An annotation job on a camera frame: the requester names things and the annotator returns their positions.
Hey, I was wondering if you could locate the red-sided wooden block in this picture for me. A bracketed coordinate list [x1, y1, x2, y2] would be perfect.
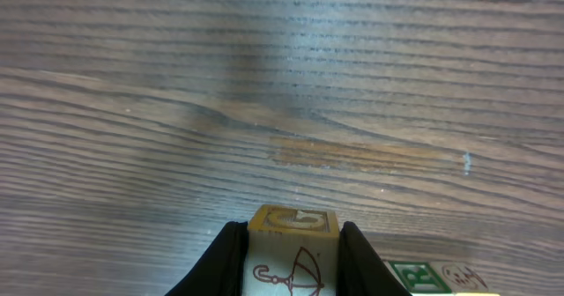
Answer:
[430, 262, 499, 296]

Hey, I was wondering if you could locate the yellow-top wooden block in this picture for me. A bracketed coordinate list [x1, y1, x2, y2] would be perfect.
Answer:
[241, 204, 339, 296]

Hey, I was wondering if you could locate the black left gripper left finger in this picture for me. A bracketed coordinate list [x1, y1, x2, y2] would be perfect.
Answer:
[166, 221, 249, 296]

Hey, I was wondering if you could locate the green R wooden block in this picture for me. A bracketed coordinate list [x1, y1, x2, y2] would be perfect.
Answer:
[384, 261, 453, 296]

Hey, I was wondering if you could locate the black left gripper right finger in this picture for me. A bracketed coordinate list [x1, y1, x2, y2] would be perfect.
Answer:
[337, 221, 411, 296]

